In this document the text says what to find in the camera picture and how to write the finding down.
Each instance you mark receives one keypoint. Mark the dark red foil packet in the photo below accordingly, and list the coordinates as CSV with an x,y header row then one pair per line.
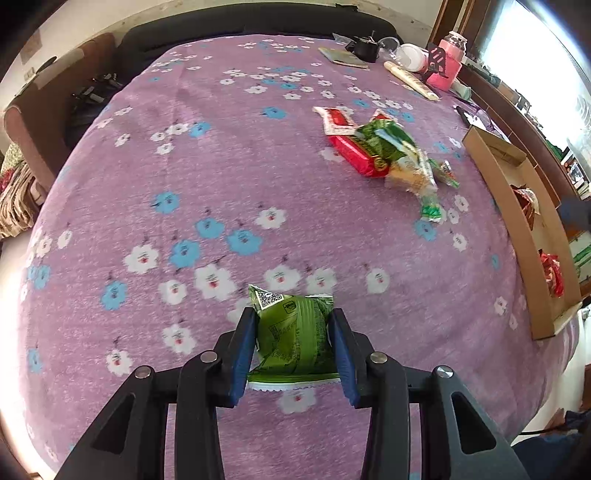
x,y
526,205

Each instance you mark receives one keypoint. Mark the light green square packet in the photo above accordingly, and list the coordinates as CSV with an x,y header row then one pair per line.
x,y
291,337

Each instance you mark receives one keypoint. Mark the dark green snack packet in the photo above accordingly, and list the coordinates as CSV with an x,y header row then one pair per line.
x,y
385,138

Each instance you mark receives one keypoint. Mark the black remote control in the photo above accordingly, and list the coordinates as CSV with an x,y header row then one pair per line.
x,y
46,64

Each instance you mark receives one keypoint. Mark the olive notebook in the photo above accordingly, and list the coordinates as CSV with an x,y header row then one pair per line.
x,y
344,57

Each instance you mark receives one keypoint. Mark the black phone stand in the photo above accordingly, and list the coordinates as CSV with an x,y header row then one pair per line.
x,y
436,57

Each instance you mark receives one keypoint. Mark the person's leg in jeans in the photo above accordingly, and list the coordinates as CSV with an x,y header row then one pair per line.
x,y
554,452

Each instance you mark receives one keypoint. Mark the black cup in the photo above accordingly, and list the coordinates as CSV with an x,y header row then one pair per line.
x,y
365,50

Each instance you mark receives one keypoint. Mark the pink knit-sleeve bottle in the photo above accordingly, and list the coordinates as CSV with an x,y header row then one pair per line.
x,y
450,64

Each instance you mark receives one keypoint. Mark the yellow cracker packet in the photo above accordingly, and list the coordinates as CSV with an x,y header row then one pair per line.
x,y
411,177

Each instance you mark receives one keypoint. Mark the dark red nut packet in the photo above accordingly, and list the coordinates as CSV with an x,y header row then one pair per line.
x,y
551,272

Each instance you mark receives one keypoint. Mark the purple floral bedsheet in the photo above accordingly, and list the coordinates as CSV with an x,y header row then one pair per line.
x,y
184,161

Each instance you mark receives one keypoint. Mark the small black device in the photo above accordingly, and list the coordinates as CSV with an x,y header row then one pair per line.
x,y
111,81
87,94

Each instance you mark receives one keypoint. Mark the striped patterned cloth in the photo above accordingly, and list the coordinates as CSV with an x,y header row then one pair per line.
x,y
18,198

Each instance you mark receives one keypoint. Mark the small wall plaque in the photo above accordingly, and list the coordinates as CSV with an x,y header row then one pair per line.
x,y
32,48

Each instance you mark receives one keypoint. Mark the wooden-framed window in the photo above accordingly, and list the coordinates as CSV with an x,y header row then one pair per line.
x,y
540,50

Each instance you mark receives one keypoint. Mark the clear glass bowl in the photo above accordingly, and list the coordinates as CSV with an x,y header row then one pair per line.
x,y
388,43

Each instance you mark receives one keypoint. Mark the cardboard box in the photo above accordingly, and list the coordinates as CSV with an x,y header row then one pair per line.
x,y
517,230

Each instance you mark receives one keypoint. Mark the black padded sofa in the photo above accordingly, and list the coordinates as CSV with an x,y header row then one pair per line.
x,y
184,32

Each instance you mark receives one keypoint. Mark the black smartphone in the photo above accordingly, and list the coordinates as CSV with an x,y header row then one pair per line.
x,y
471,117

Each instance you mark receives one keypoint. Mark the small green packet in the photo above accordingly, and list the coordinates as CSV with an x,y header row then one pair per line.
x,y
431,207
445,173

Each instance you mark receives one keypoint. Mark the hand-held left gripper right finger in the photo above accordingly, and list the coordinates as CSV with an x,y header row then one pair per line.
x,y
342,360

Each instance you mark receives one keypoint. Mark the large red-white packet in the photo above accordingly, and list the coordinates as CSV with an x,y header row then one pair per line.
x,y
334,119

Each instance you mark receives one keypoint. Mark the white jar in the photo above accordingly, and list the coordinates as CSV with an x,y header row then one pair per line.
x,y
411,57

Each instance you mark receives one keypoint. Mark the cream tube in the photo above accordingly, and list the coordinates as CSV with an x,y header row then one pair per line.
x,y
411,81

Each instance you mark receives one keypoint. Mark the bright red snack packet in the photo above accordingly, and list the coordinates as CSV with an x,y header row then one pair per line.
x,y
358,157

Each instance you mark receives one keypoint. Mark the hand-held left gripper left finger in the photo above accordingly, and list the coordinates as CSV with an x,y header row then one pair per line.
x,y
244,355

